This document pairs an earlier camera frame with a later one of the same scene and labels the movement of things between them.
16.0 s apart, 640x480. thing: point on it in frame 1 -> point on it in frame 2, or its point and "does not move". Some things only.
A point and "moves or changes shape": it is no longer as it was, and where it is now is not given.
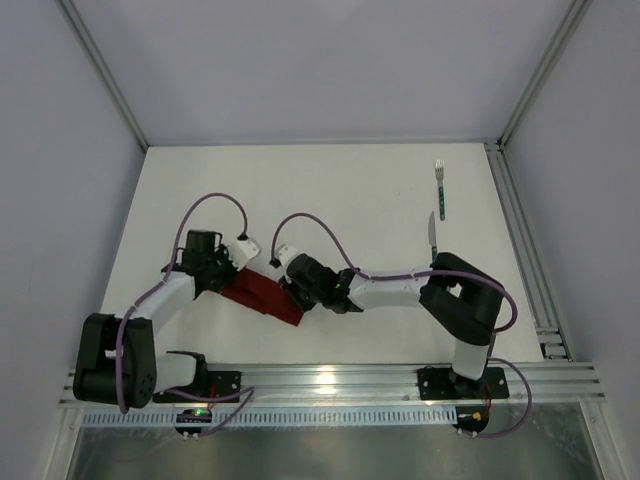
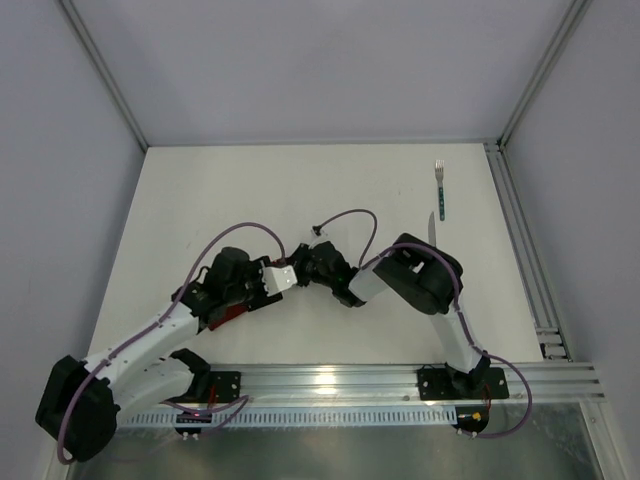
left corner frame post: x=87 y=40 does not move
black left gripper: x=223 y=273 -> x=255 y=298
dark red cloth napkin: x=264 y=295 moves or changes shape
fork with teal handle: x=440 y=170 does not move
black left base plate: x=218 y=383 does not move
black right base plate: x=444 y=384 does not move
